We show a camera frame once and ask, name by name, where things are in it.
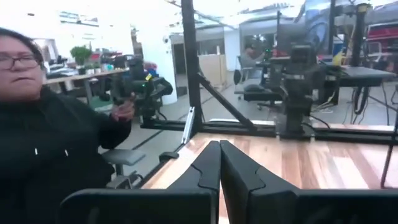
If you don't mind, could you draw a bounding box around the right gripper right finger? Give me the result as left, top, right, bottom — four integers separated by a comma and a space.
219, 139, 398, 224

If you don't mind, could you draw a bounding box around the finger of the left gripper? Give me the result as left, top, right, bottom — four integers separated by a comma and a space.
297, 77, 313, 108
282, 77, 299, 108

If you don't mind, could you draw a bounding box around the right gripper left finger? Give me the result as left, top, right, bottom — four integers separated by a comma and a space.
58, 140, 222, 224

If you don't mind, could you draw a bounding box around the black office chair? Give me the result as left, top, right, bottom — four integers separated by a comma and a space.
232, 55, 282, 110

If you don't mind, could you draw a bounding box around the person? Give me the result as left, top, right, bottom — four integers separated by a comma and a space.
239, 43, 266, 71
0, 27, 133, 224

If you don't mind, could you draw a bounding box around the grey padded chair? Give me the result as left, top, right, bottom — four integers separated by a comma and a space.
101, 148, 147, 190

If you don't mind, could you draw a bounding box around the dark grey desk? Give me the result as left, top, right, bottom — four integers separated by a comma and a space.
323, 65, 397, 94

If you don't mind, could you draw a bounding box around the person's hand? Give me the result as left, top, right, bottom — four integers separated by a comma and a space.
110, 99, 136, 123

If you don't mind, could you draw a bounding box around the white pillar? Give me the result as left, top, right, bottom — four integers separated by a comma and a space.
138, 23, 178, 106

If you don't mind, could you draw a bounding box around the long wooden worktable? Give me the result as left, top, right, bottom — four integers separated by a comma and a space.
45, 67, 131, 105

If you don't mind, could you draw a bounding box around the green potted plant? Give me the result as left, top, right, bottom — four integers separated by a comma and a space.
69, 45, 93, 75

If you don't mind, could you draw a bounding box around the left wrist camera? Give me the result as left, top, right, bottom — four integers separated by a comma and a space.
290, 44, 317, 65

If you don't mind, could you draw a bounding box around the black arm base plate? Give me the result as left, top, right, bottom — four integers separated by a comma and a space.
274, 121, 315, 140

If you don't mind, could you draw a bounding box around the black hanging cable bundle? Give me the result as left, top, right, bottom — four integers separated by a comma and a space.
353, 86, 371, 115

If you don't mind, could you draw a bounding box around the black metal table frame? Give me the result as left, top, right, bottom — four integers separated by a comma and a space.
139, 0, 398, 187

